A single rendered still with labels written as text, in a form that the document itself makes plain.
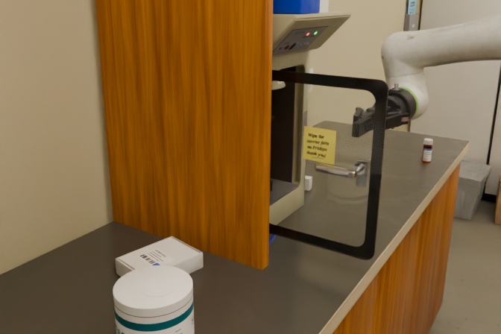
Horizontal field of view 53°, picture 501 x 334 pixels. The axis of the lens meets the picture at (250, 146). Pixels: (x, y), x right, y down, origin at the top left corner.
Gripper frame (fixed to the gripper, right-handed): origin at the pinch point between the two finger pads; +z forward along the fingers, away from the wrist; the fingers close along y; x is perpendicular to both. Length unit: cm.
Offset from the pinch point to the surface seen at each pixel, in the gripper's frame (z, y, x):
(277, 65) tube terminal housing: -8.5, -25.9, -10.4
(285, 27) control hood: 4.9, -16.6, -20.4
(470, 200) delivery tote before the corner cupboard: -264, -10, 112
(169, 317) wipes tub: 51, -11, 22
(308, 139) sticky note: 4.4, -10.5, 3.4
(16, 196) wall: 38, -69, 18
